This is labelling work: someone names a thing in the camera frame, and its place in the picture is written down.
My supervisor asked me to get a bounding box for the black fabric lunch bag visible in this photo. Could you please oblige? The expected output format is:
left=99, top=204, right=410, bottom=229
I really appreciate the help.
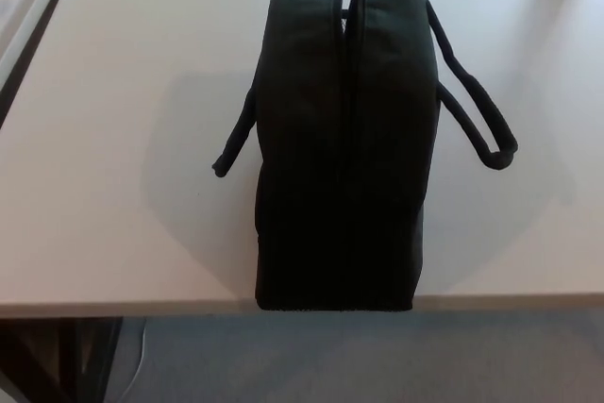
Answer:
left=211, top=0, right=519, bottom=315

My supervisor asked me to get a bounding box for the thin white floor cable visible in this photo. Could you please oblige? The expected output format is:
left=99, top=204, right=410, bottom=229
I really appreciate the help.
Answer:
left=123, top=316, right=149, bottom=403

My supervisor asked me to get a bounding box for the black desk frame leg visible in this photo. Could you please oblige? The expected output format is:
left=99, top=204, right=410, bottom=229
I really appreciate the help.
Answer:
left=0, top=314, right=126, bottom=403

